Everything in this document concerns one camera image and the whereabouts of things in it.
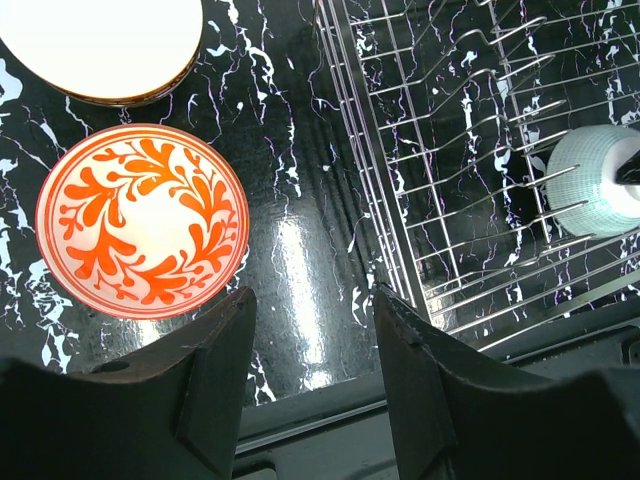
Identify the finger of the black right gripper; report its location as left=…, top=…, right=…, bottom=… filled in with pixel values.
left=615, top=151, right=640, bottom=186

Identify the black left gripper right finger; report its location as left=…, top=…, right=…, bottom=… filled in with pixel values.
left=373, top=284, right=639, bottom=479

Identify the pale green upturned bowl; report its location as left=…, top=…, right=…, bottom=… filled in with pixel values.
left=545, top=125, right=639, bottom=238

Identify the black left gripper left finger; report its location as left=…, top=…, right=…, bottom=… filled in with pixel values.
left=1, top=287, right=257, bottom=479

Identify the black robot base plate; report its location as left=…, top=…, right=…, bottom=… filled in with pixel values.
left=234, top=294, right=640, bottom=480

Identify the orange bowl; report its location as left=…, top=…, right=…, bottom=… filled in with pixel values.
left=1, top=0, right=204, bottom=106

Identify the wire dish rack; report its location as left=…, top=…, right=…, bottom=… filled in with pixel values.
left=313, top=1, right=639, bottom=350

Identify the red white floral bowl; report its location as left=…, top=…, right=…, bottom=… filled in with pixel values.
left=35, top=123, right=250, bottom=320

